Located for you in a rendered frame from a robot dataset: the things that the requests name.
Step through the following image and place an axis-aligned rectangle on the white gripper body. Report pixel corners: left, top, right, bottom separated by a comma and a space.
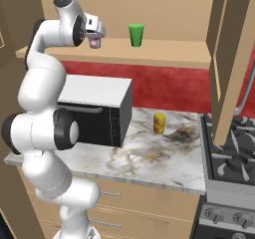
87, 16, 108, 39

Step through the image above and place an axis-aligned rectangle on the purple jam jar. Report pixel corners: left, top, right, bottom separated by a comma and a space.
89, 36, 103, 50

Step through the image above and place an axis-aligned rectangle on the green cup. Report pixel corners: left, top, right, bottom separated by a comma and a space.
127, 23, 146, 48

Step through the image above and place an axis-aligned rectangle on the black and grey microwave oven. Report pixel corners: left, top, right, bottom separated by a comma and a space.
55, 74, 133, 148

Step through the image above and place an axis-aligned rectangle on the tan tall cabinet panel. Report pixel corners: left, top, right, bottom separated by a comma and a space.
0, 0, 46, 239

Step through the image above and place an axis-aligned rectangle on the grey curved bar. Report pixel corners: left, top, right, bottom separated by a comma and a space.
236, 73, 255, 116

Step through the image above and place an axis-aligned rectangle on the tan drawer front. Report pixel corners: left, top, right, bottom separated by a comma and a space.
87, 175, 204, 221
84, 206, 197, 239

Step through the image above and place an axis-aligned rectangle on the grey and black stove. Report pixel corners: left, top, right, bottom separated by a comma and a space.
191, 113, 255, 239

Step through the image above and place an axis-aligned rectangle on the grey stove knob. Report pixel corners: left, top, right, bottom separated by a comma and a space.
233, 211, 255, 230
231, 231, 248, 239
204, 206, 224, 225

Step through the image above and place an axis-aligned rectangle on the tan open wall cabinet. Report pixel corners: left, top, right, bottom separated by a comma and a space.
14, 0, 230, 70

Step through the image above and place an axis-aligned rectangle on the grey microwave handle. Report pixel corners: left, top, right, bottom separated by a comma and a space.
58, 105, 105, 115

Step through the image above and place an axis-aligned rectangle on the tan wall cabinet door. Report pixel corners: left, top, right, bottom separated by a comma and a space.
205, 0, 255, 146

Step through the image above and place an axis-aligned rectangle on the grey drawer handle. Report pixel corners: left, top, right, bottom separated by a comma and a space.
100, 190, 122, 197
88, 218, 120, 229

